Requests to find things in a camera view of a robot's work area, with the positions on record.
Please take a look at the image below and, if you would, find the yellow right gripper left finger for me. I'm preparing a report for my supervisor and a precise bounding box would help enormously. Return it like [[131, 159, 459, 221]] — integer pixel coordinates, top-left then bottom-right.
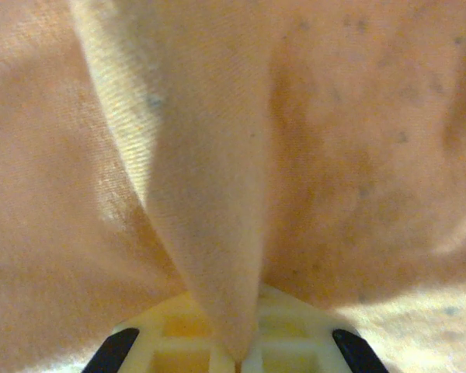
[[81, 291, 242, 373]]

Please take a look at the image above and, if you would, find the yellow t-shirt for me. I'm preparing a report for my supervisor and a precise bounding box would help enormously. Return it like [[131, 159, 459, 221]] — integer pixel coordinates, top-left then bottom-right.
[[0, 0, 466, 373]]

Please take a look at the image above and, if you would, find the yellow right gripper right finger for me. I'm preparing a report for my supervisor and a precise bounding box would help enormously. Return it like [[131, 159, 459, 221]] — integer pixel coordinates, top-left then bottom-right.
[[242, 284, 390, 373]]

